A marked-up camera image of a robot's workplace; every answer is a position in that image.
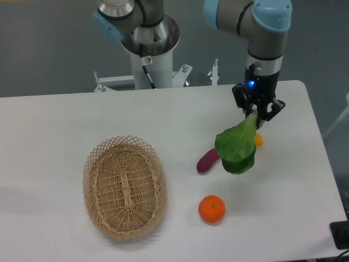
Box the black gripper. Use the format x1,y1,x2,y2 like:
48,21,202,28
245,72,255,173
232,64,286,129

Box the green bok choy vegetable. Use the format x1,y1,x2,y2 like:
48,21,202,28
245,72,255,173
214,110,258,175

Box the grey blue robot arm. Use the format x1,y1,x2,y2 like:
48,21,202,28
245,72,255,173
92,1,292,126

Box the yellow mango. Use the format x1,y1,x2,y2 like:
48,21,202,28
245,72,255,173
255,133,264,147

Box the purple sweet potato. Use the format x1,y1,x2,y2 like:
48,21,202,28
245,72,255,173
196,148,220,174

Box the orange tangerine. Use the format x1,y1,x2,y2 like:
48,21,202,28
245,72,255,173
198,195,226,224

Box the black device at table edge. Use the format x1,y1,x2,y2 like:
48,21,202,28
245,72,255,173
329,221,348,250

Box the woven wicker basket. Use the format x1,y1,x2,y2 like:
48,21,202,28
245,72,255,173
82,135,167,240

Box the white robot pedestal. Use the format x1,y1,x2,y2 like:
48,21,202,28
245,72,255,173
119,15,180,90

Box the black cable on pedestal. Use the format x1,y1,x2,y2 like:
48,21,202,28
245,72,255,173
139,43,158,90

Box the white metal base frame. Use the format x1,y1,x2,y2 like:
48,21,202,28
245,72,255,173
93,58,220,93

